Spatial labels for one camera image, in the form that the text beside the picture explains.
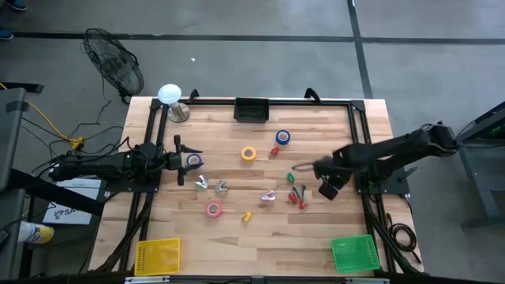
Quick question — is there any coiled black cable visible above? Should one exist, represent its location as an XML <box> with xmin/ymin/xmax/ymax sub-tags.
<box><xmin>386</xmin><ymin>212</ymin><xmax>423</xmax><ymax>264</ymax></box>

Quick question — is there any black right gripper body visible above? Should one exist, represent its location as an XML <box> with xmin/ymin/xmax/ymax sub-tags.
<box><xmin>317</xmin><ymin>155</ymin><xmax>354</xmax><ymax>201</ymax></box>

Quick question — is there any black floor fan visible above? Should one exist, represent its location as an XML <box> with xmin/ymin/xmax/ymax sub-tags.
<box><xmin>80</xmin><ymin>27</ymin><xmax>145</xmax><ymax>104</ymax></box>

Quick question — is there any white and yellow bottle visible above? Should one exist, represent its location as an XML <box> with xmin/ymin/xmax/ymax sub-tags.
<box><xmin>17</xmin><ymin>220</ymin><xmax>55</xmax><ymax>245</ymax></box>

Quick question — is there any blue tape roll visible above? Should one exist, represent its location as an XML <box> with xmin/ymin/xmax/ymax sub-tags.
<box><xmin>275</xmin><ymin>129</ymin><xmax>292</xmax><ymax>146</ymax></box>

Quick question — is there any black cable bundle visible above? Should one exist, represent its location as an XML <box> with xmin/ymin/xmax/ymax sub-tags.
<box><xmin>96</xmin><ymin>192</ymin><xmax>153</xmax><ymax>273</ymax></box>
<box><xmin>361</xmin><ymin>192</ymin><xmax>419</xmax><ymax>275</ymax></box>

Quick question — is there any black diagonal stand bar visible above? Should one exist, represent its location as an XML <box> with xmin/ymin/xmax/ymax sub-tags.
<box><xmin>7</xmin><ymin>168</ymin><xmax>106</xmax><ymax>217</ymax></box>

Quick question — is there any yellow tape roll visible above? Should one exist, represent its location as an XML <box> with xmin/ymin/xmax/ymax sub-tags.
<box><xmin>241</xmin><ymin>145</ymin><xmax>257</xmax><ymax>163</ymax></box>

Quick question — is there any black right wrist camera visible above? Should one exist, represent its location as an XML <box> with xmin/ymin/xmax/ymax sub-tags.
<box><xmin>312</xmin><ymin>157</ymin><xmax>331</xmax><ymax>181</ymax></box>

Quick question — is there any yellow power cable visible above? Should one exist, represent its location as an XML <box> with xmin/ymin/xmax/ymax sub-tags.
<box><xmin>0</xmin><ymin>81</ymin><xmax>86</xmax><ymax>151</ymax></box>

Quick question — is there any black aluminium table frame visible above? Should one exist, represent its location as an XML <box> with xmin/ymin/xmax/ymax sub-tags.
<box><xmin>94</xmin><ymin>88</ymin><xmax>425</xmax><ymax>275</ymax></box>

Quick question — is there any white printed paper sheet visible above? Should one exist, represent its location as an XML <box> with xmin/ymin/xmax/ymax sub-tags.
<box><xmin>42</xmin><ymin>177</ymin><xmax>103</xmax><ymax>226</ymax></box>

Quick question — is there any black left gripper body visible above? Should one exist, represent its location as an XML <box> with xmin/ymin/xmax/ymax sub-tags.
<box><xmin>163</xmin><ymin>134</ymin><xmax>186</xmax><ymax>187</ymax></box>

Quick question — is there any black right camera cable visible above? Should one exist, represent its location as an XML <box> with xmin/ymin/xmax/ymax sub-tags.
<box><xmin>291</xmin><ymin>161</ymin><xmax>316</xmax><ymax>173</ymax></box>

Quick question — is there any white lamp with metal base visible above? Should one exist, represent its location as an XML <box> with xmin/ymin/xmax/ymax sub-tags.
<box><xmin>157</xmin><ymin>83</ymin><xmax>191</xmax><ymax>124</ymax></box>

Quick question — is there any dark metal cart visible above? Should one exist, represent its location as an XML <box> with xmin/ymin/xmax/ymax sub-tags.
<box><xmin>453</xmin><ymin>100</ymin><xmax>505</xmax><ymax>230</ymax></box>

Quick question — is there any grey equipment cabinet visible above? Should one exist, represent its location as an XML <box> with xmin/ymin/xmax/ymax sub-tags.
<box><xmin>0</xmin><ymin>81</ymin><xmax>44</xmax><ymax>279</ymax></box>

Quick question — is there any green plastic basket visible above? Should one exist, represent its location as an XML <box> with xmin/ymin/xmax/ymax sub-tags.
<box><xmin>330</xmin><ymin>234</ymin><xmax>382</xmax><ymax>275</ymax></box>

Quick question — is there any black plastic basket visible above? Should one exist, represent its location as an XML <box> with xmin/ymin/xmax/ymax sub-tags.
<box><xmin>233</xmin><ymin>97</ymin><xmax>271</xmax><ymax>124</ymax></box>

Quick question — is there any yellow plastic basket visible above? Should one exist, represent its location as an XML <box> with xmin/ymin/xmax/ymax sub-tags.
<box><xmin>133</xmin><ymin>237</ymin><xmax>181</xmax><ymax>277</ymax></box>

